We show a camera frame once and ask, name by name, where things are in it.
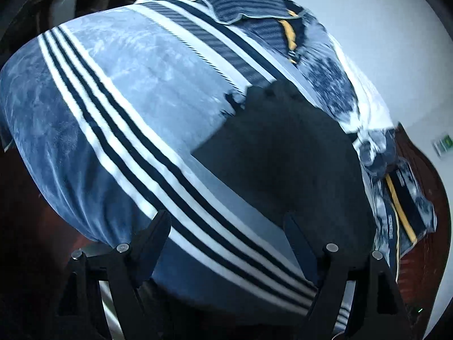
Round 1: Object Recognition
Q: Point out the large black garment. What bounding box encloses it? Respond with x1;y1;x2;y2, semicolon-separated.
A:
192;81;375;266

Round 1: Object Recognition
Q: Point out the dark wooden bed frame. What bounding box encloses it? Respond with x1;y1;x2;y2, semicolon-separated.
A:
395;124;451;312

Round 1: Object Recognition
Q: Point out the navy HOMES pillow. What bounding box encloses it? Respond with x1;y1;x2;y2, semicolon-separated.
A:
369;157;437;278

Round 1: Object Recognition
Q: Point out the blue tree-print duvet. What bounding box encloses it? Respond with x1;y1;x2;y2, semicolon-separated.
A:
201;0;396;176

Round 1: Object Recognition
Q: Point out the blue striped bed blanket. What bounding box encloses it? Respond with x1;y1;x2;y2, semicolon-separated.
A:
1;0;321;338

